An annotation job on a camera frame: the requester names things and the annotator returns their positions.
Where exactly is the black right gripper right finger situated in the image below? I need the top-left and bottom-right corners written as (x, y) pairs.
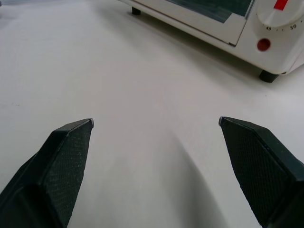
top-left (218, 116), bottom-right (304, 228)

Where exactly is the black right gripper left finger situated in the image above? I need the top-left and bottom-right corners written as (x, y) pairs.
top-left (0, 118), bottom-right (95, 228)

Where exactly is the white toaster oven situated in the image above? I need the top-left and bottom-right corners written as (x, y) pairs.
top-left (116, 0), bottom-right (304, 83)

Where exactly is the glass oven door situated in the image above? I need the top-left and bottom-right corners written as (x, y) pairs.
top-left (118, 0), bottom-right (258, 46)

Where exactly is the white timer knob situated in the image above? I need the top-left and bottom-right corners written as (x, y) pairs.
top-left (256, 0), bottom-right (304, 28)

